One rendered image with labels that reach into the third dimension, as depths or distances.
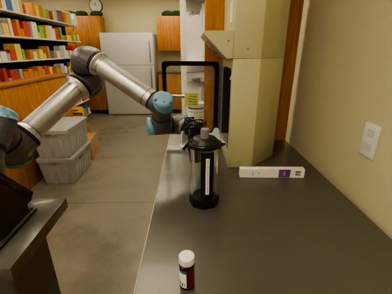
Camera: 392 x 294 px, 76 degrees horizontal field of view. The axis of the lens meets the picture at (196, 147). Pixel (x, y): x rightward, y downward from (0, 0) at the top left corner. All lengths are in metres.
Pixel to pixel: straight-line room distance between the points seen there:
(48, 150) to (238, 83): 2.50
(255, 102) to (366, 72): 0.39
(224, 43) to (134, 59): 5.07
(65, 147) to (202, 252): 2.53
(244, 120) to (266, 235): 0.50
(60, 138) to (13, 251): 2.26
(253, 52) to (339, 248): 0.72
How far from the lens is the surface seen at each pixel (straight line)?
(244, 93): 1.07
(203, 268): 0.68
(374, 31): 1.07
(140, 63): 6.01
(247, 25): 1.06
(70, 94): 1.14
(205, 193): 0.84
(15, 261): 0.84
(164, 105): 0.91
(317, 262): 0.76
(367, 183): 1.04
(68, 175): 3.21
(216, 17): 1.42
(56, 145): 3.10
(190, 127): 0.88
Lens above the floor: 1.44
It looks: 21 degrees down
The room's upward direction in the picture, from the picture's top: straight up
